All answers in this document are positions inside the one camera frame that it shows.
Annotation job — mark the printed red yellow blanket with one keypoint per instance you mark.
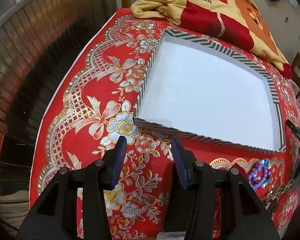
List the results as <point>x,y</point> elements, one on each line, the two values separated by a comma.
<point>215,12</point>

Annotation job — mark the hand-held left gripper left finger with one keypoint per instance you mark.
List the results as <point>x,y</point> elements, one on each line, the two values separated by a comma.
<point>118,160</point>

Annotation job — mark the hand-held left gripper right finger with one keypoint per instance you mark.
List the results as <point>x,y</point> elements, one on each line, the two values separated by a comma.
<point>181,162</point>

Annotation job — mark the striped-rim white tray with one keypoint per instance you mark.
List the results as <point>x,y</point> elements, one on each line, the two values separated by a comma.
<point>202,85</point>

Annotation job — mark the wooden slatted cabinet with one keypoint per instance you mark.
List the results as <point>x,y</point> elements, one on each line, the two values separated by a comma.
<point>40,42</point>

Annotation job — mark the red floral tablecloth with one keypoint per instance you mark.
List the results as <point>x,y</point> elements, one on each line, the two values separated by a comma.
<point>90,80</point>

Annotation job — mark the wooden chair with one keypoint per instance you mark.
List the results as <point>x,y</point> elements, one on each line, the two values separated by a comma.
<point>298,70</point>

